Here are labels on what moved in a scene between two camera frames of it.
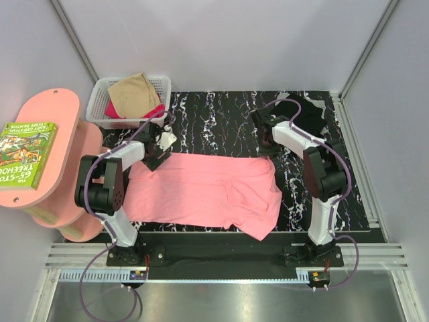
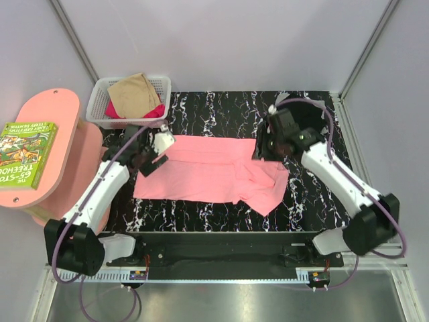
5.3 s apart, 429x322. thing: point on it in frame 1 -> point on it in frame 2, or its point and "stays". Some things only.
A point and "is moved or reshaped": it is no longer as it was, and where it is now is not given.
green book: x=24 y=149 stays
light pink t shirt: x=242 y=192 is moved or reshaped
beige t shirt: x=134 y=97 stays
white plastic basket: x=96 y=110 stays
